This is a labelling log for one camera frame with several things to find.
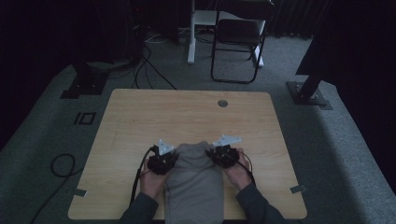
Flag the looped black floor cable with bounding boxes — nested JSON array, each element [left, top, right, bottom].
[[29, 152, 84, 224]]

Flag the black metal stand base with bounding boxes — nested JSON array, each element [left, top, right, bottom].
[[286, 72, 333, 111], [60, 61, 110, 100]]

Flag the left hand-held gripper cable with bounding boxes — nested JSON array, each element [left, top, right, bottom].
[[129, 145, 157, 207]]

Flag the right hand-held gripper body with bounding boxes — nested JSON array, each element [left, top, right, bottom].
[[208, 133, 243, 169]]

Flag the person's left hand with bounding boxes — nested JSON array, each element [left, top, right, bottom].
[[139, 159, 170, 201]]

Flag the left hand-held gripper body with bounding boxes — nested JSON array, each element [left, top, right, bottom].
[[146, 138, 177, 176]]

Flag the hand-held gripper cable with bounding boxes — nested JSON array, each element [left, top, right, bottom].
[[129, 145, 157, 207], [229, 151, 257, 189]]

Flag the black floor cables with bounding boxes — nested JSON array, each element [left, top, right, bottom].
[[132, 43, 178, 91]]

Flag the grey sweatpants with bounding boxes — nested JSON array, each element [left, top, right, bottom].
[[163, 141, 225, 224]]

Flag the person's right hand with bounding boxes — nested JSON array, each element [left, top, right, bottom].
[[221, 148, 253, 191]]

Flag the black folding chair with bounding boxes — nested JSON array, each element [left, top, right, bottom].
[[210, 0, 276, 85]]

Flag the right hand-held gripper cable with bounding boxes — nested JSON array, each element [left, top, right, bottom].
[[229, 151, 257, 189]]

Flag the white floor cable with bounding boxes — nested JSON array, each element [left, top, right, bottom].
[[144, 32, 170, 45]]

